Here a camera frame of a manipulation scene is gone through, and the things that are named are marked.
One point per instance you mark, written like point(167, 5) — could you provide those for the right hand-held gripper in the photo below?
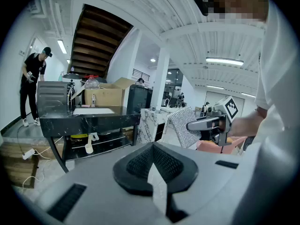
point(230, 109)

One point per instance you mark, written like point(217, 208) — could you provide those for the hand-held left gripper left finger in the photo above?
point(98, 184)

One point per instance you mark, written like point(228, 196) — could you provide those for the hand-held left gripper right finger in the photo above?
point(211, 184)

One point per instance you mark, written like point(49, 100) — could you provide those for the silver textured cloth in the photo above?
point(180, 125)

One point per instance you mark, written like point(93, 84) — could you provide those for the person's right forearm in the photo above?
point(248, 123)

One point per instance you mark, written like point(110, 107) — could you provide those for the white drain pipe cup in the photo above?
point(89, 147)

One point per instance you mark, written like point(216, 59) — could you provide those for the white ceiling tube light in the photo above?
point(224, 61)
point(62, 46)
point(248, 95)
point(215, 87)

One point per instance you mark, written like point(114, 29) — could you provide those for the white marble counter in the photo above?
point(150, 123)

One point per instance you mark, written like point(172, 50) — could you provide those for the black marble table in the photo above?
point(93, 123)

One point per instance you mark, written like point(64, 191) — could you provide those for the white square pillar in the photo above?
point(160, 78)

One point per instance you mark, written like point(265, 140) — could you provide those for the white sink basin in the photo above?
point(93, 110)

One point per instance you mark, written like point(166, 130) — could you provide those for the white power strip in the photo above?
point(28, 154)

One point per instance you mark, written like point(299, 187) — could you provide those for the black metal railing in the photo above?
point(140, 74)

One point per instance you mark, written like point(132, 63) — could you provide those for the wooden slatted platform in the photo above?
point(18, 170)

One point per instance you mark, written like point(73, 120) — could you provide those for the round ceiling light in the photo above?
point(152, 60)

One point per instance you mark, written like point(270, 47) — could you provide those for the chrome faucet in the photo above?
point(93, 101)

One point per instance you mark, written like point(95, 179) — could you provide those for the brown cardboard box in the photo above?
point(105, 96)

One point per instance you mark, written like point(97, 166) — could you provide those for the person's white shirt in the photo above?
point(276, 74)

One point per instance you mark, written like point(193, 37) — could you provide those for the grey dishwasher appliance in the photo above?
point(52, 95)

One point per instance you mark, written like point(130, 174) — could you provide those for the clear bottle with red cap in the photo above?
point(92, 83)

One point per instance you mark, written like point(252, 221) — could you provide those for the black round pan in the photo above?
point(71, 76)

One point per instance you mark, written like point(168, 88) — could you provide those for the teal spray bottle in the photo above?
point(61, 76)

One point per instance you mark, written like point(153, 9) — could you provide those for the person's head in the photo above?
point(239, 1)

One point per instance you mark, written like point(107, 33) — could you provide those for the brown wooden staircase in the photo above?
point(93, 39)

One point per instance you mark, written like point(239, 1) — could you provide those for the black head-worn camera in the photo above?
point(201, 5)

